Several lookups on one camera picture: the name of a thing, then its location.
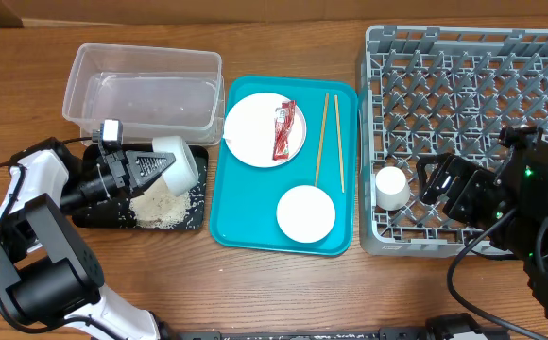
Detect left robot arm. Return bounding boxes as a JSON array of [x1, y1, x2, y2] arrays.
[[0, 137, 183, 339]]

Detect pink-white bowl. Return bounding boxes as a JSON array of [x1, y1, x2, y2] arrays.
[[276, 185, 336, 244]]

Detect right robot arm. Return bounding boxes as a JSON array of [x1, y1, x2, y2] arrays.
[[416, 126, 548, 339]]

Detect grey bowl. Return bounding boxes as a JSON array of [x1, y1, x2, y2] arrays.
[[152, 136, 199, 196]]

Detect red snack wrapper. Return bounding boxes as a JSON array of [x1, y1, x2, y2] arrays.
[[272, 100, 297, 161]]

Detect black plastic tray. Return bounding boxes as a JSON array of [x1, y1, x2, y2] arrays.
[[72, 145, 209, 230]]

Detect pile of rice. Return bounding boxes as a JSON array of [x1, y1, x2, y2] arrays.
[[129, 178, 191, 229]]

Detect grey dishwasher rack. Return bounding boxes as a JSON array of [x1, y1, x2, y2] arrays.
[[357, 25, 548, 258]]

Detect large white plate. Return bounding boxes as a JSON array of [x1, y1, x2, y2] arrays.
[[223, 93, 307, 168]]

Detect white cup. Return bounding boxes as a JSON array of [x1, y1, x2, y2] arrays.
[[375, 166, 410, 211]]

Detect teal serving tray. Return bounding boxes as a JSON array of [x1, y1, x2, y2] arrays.
[[209, 76, 358, 256]]

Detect clear plastic bin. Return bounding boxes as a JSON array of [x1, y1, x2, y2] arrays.
[[62, 43, 225, 145]]

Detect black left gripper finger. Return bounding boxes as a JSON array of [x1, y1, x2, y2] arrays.
[[129, 177, 159, 196], [125, 151, 176, 179]]

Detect wooden chopstick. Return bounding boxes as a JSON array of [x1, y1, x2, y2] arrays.
[[314, 93, 330, 187], [334, 94, 345, 193]]

